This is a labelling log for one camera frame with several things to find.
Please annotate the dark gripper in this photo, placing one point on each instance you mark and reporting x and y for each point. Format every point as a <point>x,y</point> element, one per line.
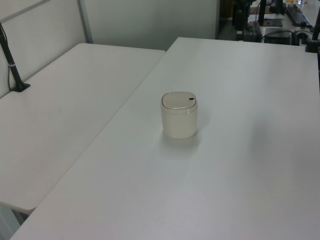
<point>239,20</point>

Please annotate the cream plastic trash bin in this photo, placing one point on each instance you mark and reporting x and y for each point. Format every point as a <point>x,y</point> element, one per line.
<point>179,122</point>

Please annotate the green and black device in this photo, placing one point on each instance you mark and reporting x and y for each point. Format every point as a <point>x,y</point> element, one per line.
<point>253,32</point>

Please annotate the black monitor stand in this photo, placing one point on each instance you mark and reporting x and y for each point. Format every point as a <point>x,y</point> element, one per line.
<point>262,12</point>

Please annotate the black electronics box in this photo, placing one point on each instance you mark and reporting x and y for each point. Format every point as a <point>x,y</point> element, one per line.
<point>277,36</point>

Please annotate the white paper sheets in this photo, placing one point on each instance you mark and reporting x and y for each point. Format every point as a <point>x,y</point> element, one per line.
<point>273,16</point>

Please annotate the black keyboard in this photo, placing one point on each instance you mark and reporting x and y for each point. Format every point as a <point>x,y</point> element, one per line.
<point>298,16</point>

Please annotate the white side table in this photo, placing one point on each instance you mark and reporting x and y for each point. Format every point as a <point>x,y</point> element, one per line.
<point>62,112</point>

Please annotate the black clamp mount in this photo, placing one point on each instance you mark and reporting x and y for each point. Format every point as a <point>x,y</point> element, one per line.
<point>312,45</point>

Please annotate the grey metal partition post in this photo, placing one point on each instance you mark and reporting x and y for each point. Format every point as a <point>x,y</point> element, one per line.
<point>86,21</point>

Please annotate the black camera stand pole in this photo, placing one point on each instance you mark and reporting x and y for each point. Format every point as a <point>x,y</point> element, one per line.
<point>11,62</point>

